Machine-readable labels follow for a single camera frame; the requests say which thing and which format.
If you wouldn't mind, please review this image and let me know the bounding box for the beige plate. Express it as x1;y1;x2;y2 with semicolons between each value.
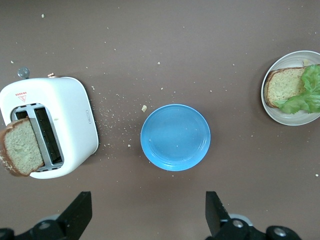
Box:
260;50;320;127

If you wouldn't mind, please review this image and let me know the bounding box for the brown bread slice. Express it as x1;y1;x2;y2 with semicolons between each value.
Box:
0;116;46;178
263;65;310;109

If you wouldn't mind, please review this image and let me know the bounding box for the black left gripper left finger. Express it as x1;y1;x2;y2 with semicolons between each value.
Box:
0;191;93;240

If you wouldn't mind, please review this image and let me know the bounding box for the green lettuce leaf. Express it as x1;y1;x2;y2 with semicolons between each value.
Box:
272;63;320;115

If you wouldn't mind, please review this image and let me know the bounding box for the white two-slot toaster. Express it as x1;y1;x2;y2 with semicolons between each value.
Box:
0;66;100;180

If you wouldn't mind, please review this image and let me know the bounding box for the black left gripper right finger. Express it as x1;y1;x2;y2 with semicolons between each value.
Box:
204;191;304;240

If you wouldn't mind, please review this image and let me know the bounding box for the blue plate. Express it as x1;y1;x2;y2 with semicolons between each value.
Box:
140;103;212;172

